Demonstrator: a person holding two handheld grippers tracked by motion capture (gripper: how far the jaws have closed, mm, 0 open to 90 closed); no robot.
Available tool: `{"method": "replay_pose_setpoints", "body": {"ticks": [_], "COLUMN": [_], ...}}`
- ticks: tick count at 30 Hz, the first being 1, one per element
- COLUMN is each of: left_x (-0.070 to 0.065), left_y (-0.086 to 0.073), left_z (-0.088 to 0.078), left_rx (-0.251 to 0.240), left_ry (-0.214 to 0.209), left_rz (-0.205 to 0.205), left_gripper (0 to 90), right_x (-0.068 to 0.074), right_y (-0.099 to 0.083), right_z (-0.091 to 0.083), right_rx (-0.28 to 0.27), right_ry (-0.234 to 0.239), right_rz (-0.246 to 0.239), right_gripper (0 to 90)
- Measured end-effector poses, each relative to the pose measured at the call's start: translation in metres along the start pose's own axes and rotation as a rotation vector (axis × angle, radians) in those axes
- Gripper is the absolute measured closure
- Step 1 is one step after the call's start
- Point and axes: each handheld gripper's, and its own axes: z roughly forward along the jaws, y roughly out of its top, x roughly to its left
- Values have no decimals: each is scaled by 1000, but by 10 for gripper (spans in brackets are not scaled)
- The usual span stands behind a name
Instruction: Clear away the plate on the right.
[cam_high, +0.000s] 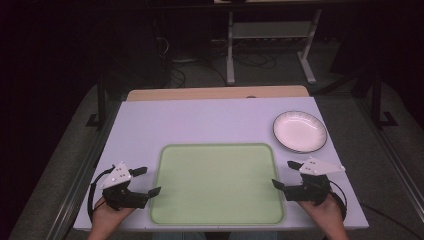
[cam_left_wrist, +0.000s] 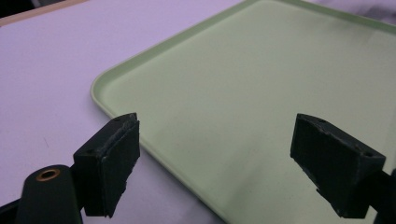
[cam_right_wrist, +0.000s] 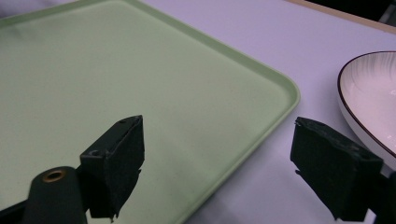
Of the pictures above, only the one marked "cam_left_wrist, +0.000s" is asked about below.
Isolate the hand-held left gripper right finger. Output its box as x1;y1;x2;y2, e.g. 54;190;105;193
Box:
290;113;387;219

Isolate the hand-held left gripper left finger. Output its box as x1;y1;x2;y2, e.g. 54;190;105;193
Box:
72;112;141;218

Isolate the light green plastic tray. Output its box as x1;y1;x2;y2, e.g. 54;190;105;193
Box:
90;0;396;224

